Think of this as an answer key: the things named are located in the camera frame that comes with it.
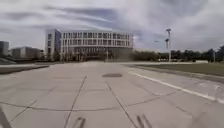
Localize dark manhole cover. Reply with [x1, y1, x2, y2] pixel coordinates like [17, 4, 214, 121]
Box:
[101, 72, 124, 79]

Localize large curved glass-fronted building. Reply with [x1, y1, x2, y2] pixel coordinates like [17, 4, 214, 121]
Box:
[44, 28, 135, 62]

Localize beige paved plaza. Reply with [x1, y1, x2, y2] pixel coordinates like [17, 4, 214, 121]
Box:
[0, 61, 224, 128]

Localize tall light mast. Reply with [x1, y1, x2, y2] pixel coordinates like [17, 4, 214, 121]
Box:
[165, 28, 173, 63]

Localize robot's own part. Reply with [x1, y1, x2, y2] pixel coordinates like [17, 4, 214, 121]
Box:
[135, 113, 154, 128]
[74, 116, 88, 128]

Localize long row of trees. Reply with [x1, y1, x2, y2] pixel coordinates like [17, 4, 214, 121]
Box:
[133, 44, 224, 63]

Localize group of low grey buildings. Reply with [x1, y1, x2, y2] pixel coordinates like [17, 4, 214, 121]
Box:
[0, 40, 45, 62]

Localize dark grass strip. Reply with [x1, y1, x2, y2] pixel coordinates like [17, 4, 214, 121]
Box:
[0, 64, 51, 76]

